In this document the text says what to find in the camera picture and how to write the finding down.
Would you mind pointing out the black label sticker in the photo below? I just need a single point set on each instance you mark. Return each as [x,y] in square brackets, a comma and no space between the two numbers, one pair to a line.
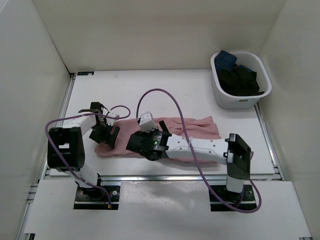
[85,73]

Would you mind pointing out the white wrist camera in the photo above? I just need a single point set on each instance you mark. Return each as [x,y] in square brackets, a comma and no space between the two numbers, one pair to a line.
[146,122]
[110,118]

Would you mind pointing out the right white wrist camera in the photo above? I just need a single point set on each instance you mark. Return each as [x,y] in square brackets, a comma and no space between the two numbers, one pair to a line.
[146,122]

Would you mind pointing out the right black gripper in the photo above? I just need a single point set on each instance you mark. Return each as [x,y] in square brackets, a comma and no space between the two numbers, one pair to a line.
[143,134]

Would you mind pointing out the pink trousers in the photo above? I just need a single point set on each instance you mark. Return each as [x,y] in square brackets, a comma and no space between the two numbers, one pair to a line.
[204,128]

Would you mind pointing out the black garment in basket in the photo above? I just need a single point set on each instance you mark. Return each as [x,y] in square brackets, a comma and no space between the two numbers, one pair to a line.
[239,82]

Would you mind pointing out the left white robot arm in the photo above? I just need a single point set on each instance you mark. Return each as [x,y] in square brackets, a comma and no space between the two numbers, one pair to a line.
[66,151]

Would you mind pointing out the white plastic laundry basket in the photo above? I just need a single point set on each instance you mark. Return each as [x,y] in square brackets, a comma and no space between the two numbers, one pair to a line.
[228,101]

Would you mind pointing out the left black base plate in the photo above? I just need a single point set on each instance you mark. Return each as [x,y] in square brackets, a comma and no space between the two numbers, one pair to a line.
[96,199]

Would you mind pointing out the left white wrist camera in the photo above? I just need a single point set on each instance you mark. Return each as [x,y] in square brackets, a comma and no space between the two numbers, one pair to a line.
[110,118]

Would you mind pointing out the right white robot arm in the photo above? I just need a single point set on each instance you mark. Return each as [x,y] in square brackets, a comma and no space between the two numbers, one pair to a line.
[233,152]

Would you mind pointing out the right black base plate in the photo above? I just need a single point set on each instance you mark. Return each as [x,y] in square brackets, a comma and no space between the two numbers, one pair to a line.
[244,201]

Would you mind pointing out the dark blue folded garment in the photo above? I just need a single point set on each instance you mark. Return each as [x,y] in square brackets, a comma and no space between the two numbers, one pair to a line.
[227,61]

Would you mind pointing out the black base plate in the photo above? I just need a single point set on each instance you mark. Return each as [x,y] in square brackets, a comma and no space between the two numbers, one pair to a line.
[96,199]
[244,201]

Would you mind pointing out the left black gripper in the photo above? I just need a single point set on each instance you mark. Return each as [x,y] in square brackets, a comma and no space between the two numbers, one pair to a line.
[105,138]

